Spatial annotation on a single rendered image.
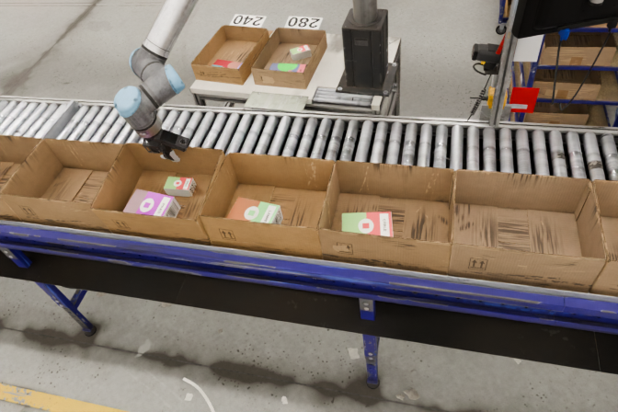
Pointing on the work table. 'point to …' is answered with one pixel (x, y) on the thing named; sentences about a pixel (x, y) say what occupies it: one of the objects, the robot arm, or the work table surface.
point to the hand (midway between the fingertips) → (179, 157)
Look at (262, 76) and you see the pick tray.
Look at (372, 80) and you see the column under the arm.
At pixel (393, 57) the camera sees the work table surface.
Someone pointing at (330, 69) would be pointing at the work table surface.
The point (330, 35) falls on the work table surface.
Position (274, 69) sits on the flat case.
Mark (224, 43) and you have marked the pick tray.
